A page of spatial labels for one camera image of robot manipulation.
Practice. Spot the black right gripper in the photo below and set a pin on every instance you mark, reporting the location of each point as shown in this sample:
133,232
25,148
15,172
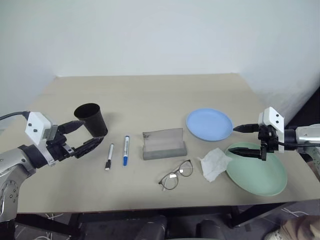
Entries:
268,140

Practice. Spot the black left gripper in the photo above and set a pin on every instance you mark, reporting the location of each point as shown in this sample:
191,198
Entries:
58,147

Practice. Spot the white marker black cap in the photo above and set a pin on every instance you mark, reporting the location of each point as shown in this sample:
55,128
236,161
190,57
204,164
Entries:
110,155

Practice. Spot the green plate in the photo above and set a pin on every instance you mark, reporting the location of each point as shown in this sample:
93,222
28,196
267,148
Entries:
260,177

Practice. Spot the white tissue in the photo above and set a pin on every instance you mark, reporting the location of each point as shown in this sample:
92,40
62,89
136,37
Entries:
213,162

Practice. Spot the white marker blue cap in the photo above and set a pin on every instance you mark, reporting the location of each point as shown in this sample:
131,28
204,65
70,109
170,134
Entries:
126,150

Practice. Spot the grey glasses case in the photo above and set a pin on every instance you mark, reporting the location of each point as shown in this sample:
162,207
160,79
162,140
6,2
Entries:
165,150

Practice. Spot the thin-framed eyeglasses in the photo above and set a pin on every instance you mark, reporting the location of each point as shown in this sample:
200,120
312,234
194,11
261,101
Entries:
170,182

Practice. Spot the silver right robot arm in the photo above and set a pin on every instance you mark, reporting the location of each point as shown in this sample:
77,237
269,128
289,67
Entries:
305,135

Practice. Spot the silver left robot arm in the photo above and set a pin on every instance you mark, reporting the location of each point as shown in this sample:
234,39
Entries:
10,160

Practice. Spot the black plastic cup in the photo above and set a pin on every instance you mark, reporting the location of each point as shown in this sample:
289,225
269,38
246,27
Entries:
96,122

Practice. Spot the blue plate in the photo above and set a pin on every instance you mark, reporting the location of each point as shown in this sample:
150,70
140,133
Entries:
207,123

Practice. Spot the dark rounded block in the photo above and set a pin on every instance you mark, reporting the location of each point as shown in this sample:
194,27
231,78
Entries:
212,230

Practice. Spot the white sneaker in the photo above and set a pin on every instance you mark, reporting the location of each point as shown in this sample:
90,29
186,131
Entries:
273,235

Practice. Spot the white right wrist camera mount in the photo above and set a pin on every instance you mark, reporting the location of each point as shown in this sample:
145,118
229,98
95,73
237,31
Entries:
272,117

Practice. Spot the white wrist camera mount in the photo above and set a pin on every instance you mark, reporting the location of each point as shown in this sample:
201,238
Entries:
272,117
36,123

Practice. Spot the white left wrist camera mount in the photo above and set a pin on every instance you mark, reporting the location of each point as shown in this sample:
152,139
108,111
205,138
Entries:
36,123

